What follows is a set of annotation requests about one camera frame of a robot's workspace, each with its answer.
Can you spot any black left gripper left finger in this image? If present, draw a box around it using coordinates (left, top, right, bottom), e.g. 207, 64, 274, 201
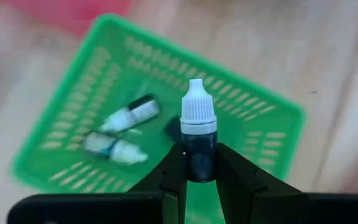
128, 141, 188, 224

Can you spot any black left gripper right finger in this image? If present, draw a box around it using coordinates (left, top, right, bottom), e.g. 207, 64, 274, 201
215, 142, 310, 224

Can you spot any dark dropper bottle white cap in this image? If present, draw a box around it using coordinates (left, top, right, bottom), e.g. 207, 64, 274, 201
180, 78, 219, 184

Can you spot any blue dropper bottle white cap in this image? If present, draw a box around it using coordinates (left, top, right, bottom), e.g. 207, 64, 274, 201
83, 132, 149, 165

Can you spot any black white dropper bottle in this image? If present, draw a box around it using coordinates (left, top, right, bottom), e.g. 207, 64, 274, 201
99, 95, 161, 134

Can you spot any green plastic basket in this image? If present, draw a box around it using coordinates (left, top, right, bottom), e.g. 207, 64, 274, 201
11, 14, 306, 224

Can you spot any pink plastic bin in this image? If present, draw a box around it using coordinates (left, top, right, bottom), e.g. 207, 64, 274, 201
0, 0, 133, 37

